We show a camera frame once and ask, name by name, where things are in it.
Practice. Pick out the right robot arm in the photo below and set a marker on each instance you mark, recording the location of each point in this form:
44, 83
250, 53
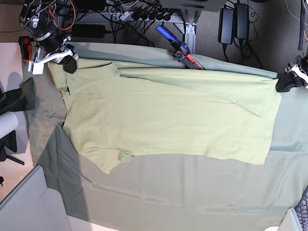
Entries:
48, 42

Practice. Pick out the blue and orange clamp tool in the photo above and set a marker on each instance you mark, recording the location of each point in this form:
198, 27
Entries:
182, 52

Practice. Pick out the red and black clamp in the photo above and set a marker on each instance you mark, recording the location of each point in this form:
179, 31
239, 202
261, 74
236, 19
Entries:
25, 47

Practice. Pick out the white cylinder roll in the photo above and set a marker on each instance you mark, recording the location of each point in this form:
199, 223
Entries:
8, 123

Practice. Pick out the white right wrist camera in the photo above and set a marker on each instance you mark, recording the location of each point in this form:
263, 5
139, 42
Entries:
36, 68

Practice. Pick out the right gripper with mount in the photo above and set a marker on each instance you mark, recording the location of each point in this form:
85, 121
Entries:
63, 55

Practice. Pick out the silver aluminium table leg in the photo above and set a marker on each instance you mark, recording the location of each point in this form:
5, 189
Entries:
190, 20

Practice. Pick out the black power adapter brick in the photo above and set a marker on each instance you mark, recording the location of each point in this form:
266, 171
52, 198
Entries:
225, 30

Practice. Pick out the grey storage bin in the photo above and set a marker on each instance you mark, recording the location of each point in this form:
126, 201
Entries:
32, 206

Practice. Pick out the light green T-shirt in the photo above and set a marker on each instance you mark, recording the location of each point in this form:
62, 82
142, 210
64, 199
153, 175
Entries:
117, 110

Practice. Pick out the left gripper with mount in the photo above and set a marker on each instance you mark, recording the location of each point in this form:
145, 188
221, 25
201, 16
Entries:
296, 75

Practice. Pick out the dark green cloth pile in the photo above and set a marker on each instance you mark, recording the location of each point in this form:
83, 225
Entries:
21, 99

